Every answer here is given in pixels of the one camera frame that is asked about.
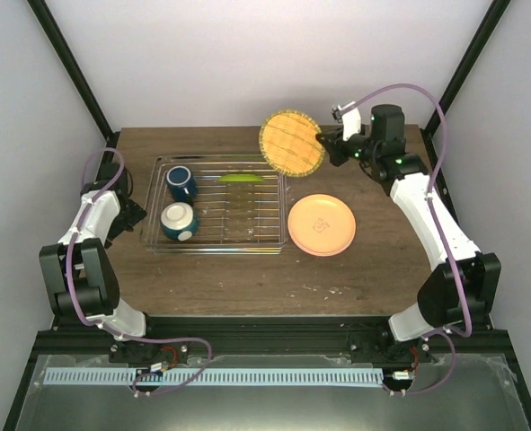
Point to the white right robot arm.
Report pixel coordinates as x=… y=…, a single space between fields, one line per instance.
x=459 y=293

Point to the woven bamboo tray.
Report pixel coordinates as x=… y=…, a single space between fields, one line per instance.
x=287 y=141

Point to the black aluminium frame post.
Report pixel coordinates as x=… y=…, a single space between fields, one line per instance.
x=482 y=35

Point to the cream orange bear plate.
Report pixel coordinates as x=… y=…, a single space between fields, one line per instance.
x=321 y=225

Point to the green plastic plate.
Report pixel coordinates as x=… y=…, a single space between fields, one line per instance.
x=241 y=178

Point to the white and teal bowl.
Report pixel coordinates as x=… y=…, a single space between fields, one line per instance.
x=179 y=221

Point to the clear plastic drip tray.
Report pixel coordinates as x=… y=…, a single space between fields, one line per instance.
x=220 y=206

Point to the black left frame post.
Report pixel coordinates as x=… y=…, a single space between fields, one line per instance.
x=67 y=58

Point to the light blue slotted strip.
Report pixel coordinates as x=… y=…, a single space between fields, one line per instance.
x=334 y=377

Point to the dark blue ceramic mug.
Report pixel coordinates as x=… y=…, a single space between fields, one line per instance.
x=181 y=184

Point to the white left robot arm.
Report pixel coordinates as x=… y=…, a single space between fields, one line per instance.
x=78 y=275

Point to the black front frame rail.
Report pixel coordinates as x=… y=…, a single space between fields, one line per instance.
x=362 y=339

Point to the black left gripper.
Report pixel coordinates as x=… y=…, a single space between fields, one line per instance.
x=137 y=214

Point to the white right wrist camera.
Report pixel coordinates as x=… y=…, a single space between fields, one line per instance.
x=350 y=119

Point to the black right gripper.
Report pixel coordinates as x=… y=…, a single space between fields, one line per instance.
x=333 y=147

